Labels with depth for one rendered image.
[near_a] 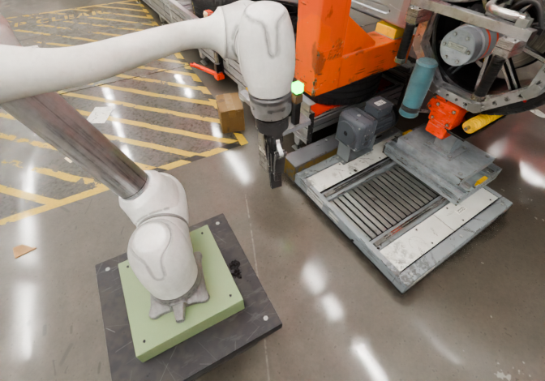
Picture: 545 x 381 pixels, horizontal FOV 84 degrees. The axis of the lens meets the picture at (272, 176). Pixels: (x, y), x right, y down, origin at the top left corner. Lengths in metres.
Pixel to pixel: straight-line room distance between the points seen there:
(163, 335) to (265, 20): 0.86
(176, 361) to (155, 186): 0.51
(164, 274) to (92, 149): 0.36
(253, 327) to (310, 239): 0.64
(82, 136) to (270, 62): 0.50
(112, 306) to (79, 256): 0.61
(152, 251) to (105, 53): 0.47
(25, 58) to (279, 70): 0.40
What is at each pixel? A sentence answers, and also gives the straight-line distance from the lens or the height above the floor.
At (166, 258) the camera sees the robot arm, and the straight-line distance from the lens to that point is 0.86.
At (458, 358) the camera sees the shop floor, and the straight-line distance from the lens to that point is 1.52.
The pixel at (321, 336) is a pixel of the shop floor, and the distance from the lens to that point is 1.38.
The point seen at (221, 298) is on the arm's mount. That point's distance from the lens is 1.03.
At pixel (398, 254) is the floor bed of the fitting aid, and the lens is 1.53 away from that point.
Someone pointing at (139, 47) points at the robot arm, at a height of 1.08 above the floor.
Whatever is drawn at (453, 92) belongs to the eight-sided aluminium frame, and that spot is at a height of 0.62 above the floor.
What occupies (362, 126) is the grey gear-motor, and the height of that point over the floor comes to 0.40.
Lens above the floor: 1.31
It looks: 46 degrees down
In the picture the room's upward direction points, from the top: straight up
